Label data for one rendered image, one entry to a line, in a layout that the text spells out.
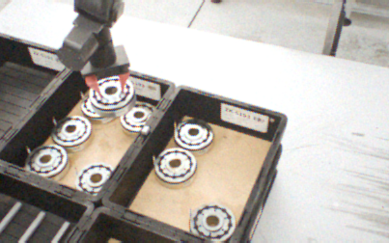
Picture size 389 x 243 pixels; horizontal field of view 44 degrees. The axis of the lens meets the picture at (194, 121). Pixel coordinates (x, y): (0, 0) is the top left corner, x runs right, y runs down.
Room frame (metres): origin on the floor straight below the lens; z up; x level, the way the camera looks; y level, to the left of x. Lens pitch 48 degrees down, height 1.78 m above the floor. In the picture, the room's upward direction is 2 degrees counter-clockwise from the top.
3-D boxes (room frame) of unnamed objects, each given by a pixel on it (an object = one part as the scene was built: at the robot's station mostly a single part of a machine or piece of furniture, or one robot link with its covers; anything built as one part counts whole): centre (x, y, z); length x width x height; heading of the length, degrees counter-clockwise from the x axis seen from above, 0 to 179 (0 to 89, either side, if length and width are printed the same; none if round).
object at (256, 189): (0.67, -0.01, 0.92); 0.40 x 0.30 x 0.02; 155
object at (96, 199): (0.79, 0.26, 0.92); 0.40 x 0.30 x 0.02; 155
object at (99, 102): (0.78, 0.19, 1.03); 0.10 x 0.10 x 0.01
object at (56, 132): (0.82, 0.32, 0.86); 0.10 x 0.10 x 0.01
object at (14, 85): (0.92, 0.53, 0.87); 0.40 x 0.30 x 0.11; 155
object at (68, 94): (0.79, 0.26, 0.87); 0.40 x 0.30 x 0.11; 155
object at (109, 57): (0.78, 0.19, 1.15); 0.10 x 0.07 x 0.07; 107
